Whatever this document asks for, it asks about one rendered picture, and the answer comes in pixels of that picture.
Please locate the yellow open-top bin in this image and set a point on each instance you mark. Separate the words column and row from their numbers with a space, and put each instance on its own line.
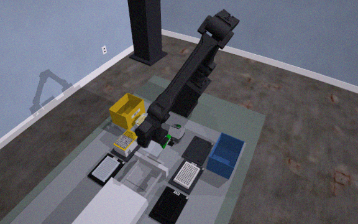
column 127, row 110

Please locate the blue open-top bin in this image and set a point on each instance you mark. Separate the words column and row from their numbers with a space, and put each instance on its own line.
column 225, row 153

